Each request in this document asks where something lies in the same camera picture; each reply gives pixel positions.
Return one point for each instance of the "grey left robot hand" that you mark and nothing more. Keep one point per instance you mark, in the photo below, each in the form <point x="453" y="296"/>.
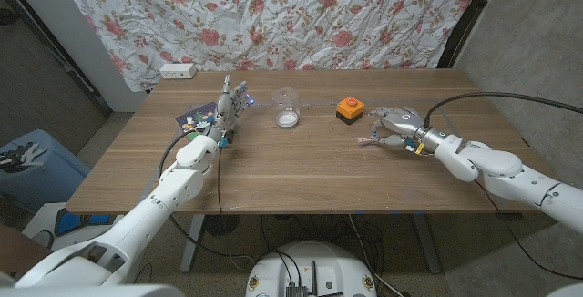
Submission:
<point x="225" y="110"/>

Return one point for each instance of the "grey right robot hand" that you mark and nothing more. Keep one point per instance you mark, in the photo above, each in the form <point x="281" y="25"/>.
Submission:
<point x="407" y="121"/>

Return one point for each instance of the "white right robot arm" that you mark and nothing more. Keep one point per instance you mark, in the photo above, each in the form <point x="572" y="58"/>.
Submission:
<point x="501" y="169"/>

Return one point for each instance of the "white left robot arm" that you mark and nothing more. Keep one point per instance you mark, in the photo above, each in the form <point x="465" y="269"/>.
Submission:
<point x="150" y="215"/>

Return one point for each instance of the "orange box with red button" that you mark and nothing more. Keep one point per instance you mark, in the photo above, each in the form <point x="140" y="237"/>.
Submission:
<point x="350" y="108"/>

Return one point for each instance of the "clear plastic cup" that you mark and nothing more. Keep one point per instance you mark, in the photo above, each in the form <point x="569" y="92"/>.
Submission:
<point x="286" y="110"/>

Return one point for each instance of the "white power strip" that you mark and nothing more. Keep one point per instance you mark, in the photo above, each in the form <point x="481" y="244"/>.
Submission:
<point x="176" y="71"/>

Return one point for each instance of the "floral backdrop cloth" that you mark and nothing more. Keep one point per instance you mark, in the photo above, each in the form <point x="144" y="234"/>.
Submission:
<point x="273" y="14"/>

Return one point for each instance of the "black round floor base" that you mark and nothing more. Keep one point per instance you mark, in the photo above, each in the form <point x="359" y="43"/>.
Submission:
<point x="221" y="224"/>

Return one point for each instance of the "black backdrop stand pole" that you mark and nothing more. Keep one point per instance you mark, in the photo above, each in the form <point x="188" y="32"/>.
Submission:
<point x="469" y="14"/>

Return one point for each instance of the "white table leg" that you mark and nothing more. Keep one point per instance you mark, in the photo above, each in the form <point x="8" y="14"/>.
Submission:
<point x="427" y="247"/>
<point x="191" y="242"/>

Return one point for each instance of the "white robot torso base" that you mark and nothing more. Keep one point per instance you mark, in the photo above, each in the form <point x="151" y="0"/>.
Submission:
<point x="314" y="265"/>

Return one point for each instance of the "white and blue floor item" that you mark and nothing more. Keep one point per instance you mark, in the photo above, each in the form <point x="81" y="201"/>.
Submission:
<point x="68" y="224"/>

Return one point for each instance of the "blue storage bin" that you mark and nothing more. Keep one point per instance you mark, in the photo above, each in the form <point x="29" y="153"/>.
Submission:
<point x="41" y="174"/>

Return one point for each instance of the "brown wooden board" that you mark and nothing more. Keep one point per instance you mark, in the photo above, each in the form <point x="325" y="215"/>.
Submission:
<point x="18" y="251"/>

